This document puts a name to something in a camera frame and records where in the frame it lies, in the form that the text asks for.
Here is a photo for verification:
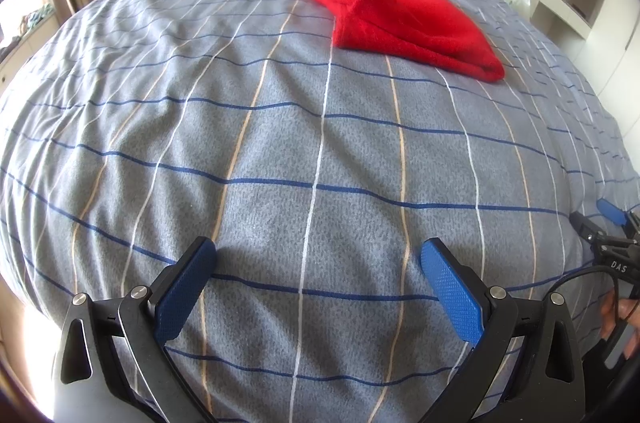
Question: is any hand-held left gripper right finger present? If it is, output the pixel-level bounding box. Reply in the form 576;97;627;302
420;238;586;423

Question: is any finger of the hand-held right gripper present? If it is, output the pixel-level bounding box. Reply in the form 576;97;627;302
597;198;632;226
571;211;603;249

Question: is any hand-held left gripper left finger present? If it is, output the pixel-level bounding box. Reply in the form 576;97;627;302
52;235;218;423

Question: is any red towel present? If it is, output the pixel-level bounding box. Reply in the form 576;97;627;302
303;0;506;82

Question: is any person's right hand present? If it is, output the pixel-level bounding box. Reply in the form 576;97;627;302
599;292;640;354

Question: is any blue-grey checked duvet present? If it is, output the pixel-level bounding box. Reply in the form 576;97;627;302
0;0;640;423

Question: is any white wardrobe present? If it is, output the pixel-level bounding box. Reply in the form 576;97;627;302
565;0;640;104

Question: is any patterned cloth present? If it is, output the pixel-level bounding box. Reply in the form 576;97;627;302
15;3;53;36

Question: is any black cable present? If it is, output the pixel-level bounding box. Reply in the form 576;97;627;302
547;267;632;335

